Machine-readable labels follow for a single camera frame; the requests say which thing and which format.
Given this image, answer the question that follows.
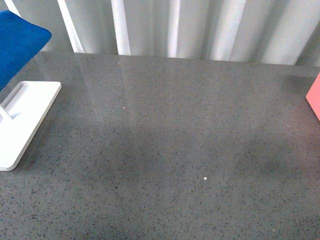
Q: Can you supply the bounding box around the blue microfiber cloth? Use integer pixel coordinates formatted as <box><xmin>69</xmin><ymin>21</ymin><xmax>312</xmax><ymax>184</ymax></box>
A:
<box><xmin>0</xmin><ymin>10</ymin><xmax>52</xmax><ymax>89</ymax></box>

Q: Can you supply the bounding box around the pink plastic box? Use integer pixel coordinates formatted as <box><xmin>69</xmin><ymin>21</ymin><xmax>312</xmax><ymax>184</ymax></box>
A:
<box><xmin>306</xmin><ymin>73</ymin><xmax>320</xmax><ymax>120</ymax></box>

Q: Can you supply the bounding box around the white pleated curtain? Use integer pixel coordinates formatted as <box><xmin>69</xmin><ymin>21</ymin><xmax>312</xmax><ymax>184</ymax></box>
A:
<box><xmin>0</xmin><ymin>0</ymin><xmax>320</xmax><ymax>66</ymax></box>

